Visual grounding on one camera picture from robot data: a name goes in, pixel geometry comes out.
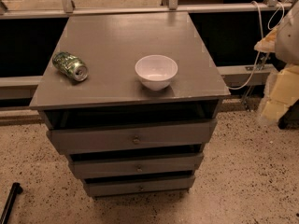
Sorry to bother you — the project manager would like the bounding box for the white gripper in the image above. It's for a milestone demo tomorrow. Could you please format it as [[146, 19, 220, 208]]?
[[258, 64, 299, 125]]

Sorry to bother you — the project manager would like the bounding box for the grey top drawer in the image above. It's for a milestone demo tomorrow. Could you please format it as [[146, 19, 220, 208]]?
[[47, 119, 217, 154]]

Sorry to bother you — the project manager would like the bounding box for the grey drawer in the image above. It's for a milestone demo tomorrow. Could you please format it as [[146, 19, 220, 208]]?
[[70, 153, 204, 179], [83, 175, 195, 197], [47, 119, 217, 154]]

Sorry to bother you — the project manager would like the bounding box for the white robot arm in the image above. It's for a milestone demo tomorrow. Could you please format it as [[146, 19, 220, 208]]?
[[254, 2, 299, 122]]

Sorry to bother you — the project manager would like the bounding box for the grey middle drawer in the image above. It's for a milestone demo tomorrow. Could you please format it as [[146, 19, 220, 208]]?
[[70, 153, 204, 179]]

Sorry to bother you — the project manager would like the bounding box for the grey drawer cabinet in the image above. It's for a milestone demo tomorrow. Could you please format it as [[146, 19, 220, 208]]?
[[30, 12, 229, 185]]

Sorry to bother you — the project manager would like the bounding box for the grey bottom drawer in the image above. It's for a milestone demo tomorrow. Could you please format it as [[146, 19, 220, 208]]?
[[83, 175, 195, 197]]

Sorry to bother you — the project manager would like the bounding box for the grey side beam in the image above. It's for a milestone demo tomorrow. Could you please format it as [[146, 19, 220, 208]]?
[[218, 64, 277, 88]]

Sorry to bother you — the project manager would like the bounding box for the white plastic bowl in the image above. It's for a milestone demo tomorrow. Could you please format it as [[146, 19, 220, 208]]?
[[135, 55, 178, 91]]

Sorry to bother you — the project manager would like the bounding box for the green soda can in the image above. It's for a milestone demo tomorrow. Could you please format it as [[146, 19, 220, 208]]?
[[52, 51, 89, 82]]

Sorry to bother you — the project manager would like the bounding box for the black bar on floor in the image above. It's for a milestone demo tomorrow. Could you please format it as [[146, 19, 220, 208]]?
[[0, 182, 23, 224]]

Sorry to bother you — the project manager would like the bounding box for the white cable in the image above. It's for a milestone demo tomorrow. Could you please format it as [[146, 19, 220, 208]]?
[[226, 0, 286, 91]]

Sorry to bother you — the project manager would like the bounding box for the metal railing frame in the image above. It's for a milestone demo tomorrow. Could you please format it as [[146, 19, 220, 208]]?
[[0, 0, 299, 21]]

